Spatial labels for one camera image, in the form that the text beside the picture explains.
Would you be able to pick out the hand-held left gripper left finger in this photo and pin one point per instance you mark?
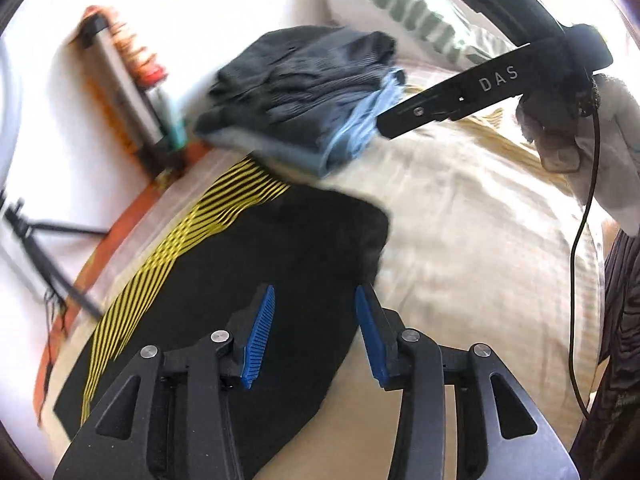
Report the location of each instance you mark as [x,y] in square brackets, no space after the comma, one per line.
[257,340]

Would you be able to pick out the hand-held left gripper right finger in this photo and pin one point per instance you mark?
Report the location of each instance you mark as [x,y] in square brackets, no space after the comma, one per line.
[372,340]

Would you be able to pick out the black pants with yellow stripes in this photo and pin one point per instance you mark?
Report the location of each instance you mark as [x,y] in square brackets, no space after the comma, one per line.
[280,245]

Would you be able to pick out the person's right hand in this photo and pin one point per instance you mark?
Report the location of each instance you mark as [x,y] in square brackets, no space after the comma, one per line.
[617,155]

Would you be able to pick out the white pillow with green pattern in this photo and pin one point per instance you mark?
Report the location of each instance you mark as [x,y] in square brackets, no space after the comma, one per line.
[400,5]

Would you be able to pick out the folded light blue garment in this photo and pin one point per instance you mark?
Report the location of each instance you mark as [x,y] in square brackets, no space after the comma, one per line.
[350,140]

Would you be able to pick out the cream striped bed sheet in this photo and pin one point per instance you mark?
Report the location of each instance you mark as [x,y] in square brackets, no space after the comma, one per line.
[475,220]

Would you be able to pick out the folded dark grey garment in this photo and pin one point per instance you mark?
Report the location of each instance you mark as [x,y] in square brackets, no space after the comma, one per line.
[300,80]

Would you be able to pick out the orange bed edge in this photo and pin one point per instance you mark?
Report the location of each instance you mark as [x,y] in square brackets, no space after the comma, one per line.
[112,242]

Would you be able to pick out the teal bottle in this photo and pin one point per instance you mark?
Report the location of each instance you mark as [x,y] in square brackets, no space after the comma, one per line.
[175,127]

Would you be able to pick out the black tripod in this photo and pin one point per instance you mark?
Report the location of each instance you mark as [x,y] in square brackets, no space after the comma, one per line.
[31,241]

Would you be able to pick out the person's dark patterned clothing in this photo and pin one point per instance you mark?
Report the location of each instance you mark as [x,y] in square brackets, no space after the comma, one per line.
[622,360]

